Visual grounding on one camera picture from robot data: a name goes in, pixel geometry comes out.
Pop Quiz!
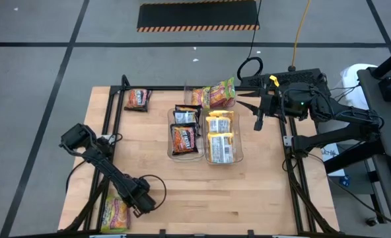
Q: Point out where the green pink ramen packet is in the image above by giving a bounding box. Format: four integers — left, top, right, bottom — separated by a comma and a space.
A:
100, 194, 131, 233

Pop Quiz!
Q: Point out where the pink shrimp ramen packet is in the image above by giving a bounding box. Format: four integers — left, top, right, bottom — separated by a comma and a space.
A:
191, 87, 205, 106

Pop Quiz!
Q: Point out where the black hazard-striped floor mat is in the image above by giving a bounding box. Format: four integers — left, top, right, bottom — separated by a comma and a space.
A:
136, 0, 261, 33

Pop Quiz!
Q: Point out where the yellow chicken ramen packet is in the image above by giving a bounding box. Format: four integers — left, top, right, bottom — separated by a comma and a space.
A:
207, 132, 235, 165
207, 109, 235, 118
205, 115, 232, 134

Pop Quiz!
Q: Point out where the grey equipment cart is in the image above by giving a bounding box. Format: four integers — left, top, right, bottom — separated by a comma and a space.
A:
357, 65, 391, 158

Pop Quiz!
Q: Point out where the white paper sheet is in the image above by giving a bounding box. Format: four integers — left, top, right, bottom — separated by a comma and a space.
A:
321, 144, 347, 178

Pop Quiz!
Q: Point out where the clear plastic bin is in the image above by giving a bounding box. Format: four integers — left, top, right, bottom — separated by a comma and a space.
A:
166, 107, 205, 162
203, 108, 245, 165
183, 79, 238, 110

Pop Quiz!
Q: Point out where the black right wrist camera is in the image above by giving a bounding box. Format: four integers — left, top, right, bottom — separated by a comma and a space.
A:
253, 112, 266, 132

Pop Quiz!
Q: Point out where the black hanging cable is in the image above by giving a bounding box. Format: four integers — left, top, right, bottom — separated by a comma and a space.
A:
236, 0, 265, 82

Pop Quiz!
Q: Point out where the yellow hanging cable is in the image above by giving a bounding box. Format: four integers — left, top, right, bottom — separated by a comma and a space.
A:
290, 0, 312, 69

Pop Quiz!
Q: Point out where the black aluminium table frame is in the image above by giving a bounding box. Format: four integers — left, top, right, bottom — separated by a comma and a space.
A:
58, 74, 340, 238

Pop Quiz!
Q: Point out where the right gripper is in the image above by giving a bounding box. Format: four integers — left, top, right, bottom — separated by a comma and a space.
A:
236, 86, 284, 117

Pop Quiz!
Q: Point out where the black orange ramen packet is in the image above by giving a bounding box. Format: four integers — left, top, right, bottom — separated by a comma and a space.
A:
170, 122, 199, 156

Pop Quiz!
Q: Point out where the white plastic bag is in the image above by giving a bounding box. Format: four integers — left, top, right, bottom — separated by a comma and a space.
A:
327, 63, 378, 141

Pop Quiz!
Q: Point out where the black cart support bar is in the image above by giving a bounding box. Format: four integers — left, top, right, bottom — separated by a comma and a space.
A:
369, 44, 391, 79
324, 140, 386, 175

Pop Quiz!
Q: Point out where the black pink ramen packet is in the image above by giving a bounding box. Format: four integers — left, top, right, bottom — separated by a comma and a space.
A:
124, 88, 153, 112

